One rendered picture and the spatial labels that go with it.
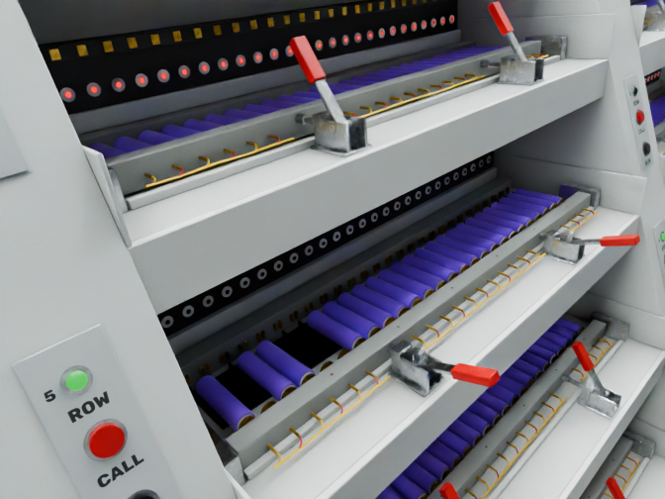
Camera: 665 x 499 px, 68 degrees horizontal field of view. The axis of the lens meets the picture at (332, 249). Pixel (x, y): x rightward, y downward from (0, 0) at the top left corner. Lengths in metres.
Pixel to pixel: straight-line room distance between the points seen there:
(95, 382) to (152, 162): 0.15
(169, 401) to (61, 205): 0.12
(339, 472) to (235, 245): 0.18
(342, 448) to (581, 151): 0.53
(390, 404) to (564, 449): 0.29
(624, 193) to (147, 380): 0.63
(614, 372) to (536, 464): 0.20
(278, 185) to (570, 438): 0.48
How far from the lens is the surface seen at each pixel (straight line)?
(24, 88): 0.28
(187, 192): 0.34
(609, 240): 0.59
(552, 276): 0.58
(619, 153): 0.74
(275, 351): 0.45
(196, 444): 0.30
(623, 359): 0.80
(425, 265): 0.55
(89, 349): 0.27
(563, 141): 0.76
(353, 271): 0.54
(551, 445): 0.66
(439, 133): 0.43
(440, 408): 0.43
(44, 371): 0.27
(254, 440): 0.37
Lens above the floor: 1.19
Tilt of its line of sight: 12 degrees down
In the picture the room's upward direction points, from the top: 19 degrees counter-clockwise
